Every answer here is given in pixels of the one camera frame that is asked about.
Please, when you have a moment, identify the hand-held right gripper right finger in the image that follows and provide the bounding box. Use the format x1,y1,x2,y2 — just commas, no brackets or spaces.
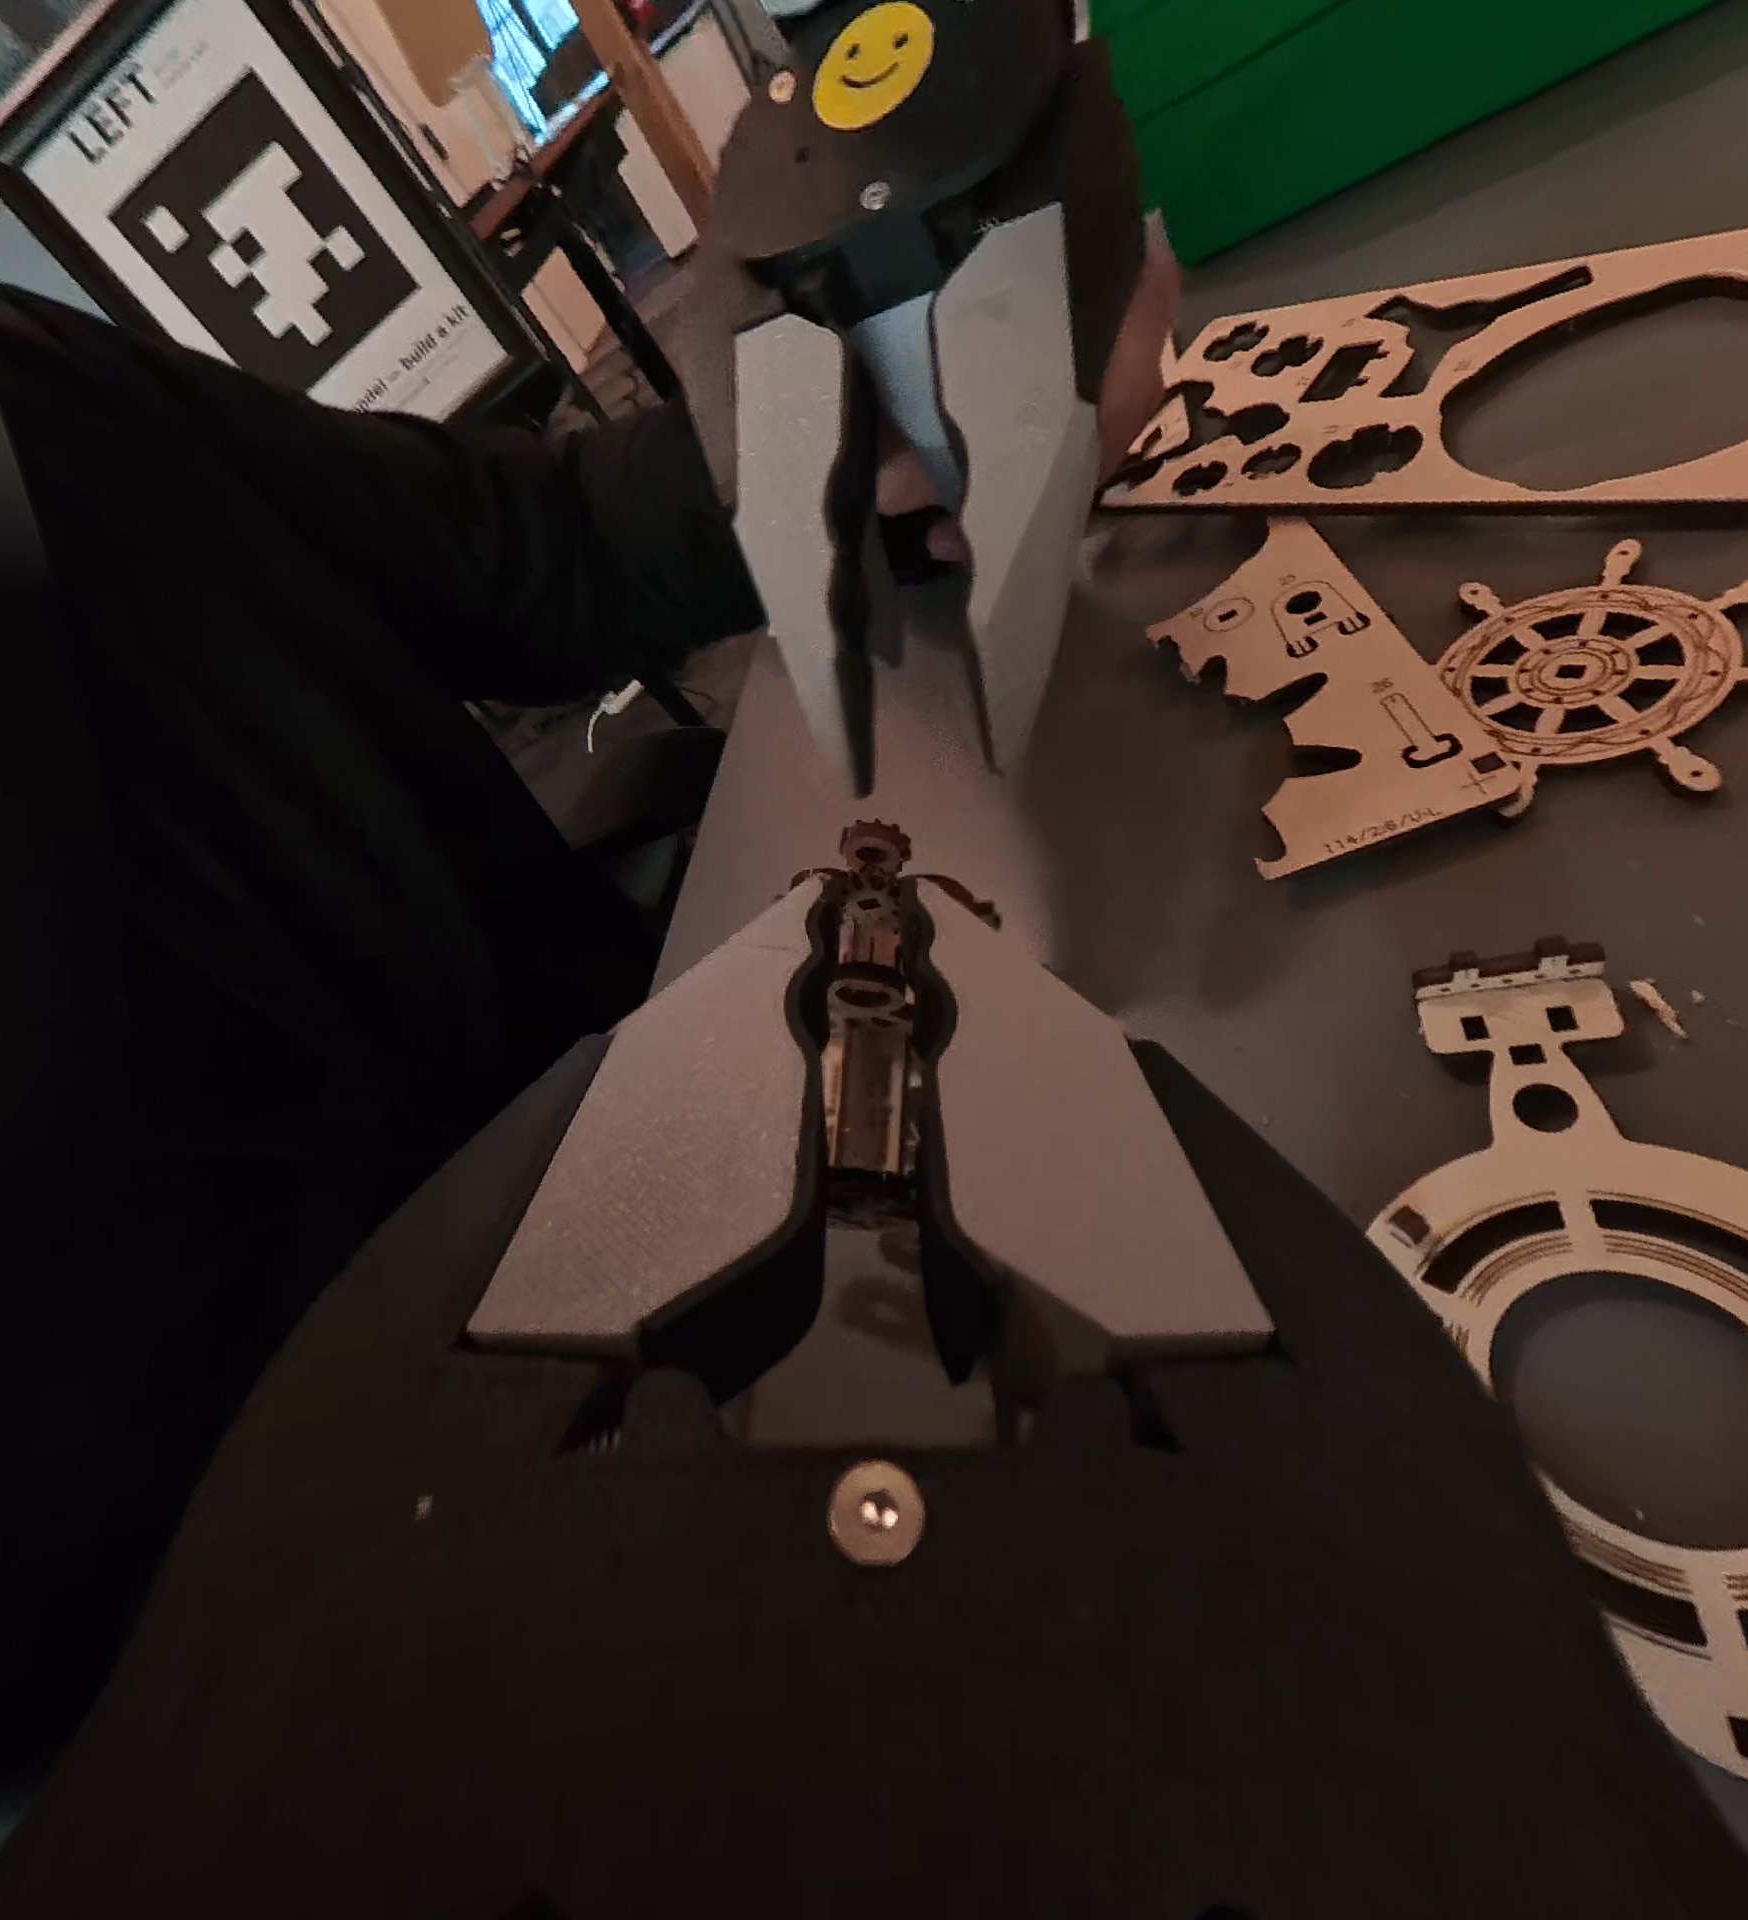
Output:
910,884,1280,1376

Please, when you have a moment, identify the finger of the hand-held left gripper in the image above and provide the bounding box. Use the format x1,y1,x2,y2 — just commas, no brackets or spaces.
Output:
734,317,878,799
926,210,1095,778

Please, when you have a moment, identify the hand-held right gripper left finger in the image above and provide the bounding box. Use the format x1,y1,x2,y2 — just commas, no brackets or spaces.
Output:
465,884,834,1395

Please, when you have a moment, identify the wooden shaft gear assembly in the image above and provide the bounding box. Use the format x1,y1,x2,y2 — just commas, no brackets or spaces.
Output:
792,817,1002,1221

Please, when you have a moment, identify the wooden ring frame with stem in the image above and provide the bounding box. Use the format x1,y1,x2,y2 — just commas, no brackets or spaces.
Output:
1365,936,1748,1798

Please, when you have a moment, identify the person's left forearm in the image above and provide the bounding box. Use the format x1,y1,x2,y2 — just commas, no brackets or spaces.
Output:
0,292,762,707

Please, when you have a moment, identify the person's left hand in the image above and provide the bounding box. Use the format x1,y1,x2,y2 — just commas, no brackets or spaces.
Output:
873,210,1188,586

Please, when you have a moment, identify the green box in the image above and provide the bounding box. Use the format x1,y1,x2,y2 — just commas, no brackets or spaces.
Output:
1084,0,1732,270

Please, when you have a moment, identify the small wooden sheet fragment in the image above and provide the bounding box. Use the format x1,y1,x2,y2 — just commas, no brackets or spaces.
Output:
1143,518,1528,886

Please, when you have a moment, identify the wooden ship wheel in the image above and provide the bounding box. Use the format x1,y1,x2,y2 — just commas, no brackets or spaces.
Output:
1431,540,1748,820

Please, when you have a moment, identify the framed black white marker sign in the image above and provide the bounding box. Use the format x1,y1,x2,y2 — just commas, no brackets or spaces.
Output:
0,0,561,428

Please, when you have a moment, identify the wooden sheet with oval hole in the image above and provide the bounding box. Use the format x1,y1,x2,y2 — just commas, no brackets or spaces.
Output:
1100,213,1748,520

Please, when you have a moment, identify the wooden desk with black frame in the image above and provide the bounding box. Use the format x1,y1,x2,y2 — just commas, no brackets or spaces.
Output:
468,0,718,428

